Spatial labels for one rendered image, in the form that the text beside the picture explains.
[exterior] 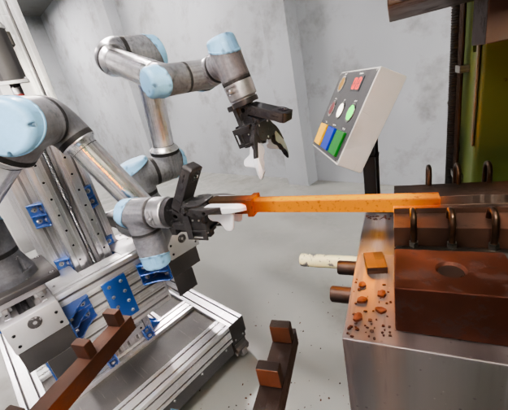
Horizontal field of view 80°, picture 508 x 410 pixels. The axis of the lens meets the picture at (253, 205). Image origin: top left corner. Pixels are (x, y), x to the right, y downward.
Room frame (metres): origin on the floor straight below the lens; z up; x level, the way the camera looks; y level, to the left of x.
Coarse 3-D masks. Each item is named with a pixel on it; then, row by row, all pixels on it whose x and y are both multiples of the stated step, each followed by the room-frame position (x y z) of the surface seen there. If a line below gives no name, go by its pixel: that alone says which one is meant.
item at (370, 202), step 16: (432, 192) 0.43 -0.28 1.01; (256, 208) 0.55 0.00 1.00; (272, 208) 0.53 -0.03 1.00; (288, 208) 0.52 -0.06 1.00; (304, 208) 0.50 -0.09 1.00; (320, 208) 0.49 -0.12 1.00; (336, 208) 0.47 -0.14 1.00; (352, 208) 0.46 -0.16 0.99; (368, 208) 0.45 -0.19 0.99; (384, 208) 0.44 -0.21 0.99
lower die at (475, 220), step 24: (408, 192) 0.49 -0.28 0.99; (456, 192) 0.45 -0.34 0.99; (480, 192) 0.43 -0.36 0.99; (504, 192) 0.40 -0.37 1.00; (408, 216) 0.40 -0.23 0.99; (432, 216) 0.38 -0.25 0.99; (456, 216) 0.37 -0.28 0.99; (480, 216) 0.36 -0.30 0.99; (504, 216) 0.35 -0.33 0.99; (408, 240) 0.37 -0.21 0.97; (432, 240) 0.36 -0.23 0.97; (456, 240) 0.34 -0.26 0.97; (480, 240) 0.33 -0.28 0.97; (504, 240) 0.32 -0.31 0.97
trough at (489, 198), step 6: (444, 198) 0.43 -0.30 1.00; (450, 198) 0.42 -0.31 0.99; (456, 198) 0.42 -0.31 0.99; (462, 198) 0.41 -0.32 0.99; (468, 198) 0.41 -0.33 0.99; (474, 198) 0.41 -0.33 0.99; (480, 198) 0.40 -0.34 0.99; (486, 198) 0.40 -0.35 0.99; (492, 198) 0.40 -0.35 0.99; (498, 198) 0.39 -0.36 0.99; (504, 198) 0.39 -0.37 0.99; (444, 204) 0.42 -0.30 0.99; (450, 204) 0.42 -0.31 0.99; (456, 204) 0.42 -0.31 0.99; (462, 204) 0.41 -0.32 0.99; (468, 204) 0.41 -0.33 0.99
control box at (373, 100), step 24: (360, 72) 0.96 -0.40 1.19; (384, 72) 0.83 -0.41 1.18; (336, 96) 1.11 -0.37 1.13; (360, 96) 0.88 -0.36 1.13; (384, 96) 0.83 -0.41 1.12; (336, 120) 1.00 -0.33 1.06; (360, 120) 0.84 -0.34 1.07; (384, 120) 0.83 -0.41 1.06; (360, 144) 0.84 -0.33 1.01; (360, 168) 0.84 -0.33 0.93
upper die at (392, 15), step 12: (396, 0) 0.37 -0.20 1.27; (408, 0) 0.37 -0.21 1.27; (420, 0) 0.38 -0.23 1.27; (432, 0) 0.41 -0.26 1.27; (444, 0) 0.43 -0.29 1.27; (456, 0) 0.45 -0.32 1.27; (468, 0) 0.48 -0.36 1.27; (396, 12) 0.44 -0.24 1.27; (408, 12) 0.47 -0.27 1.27; (420, 12) 0.51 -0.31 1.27
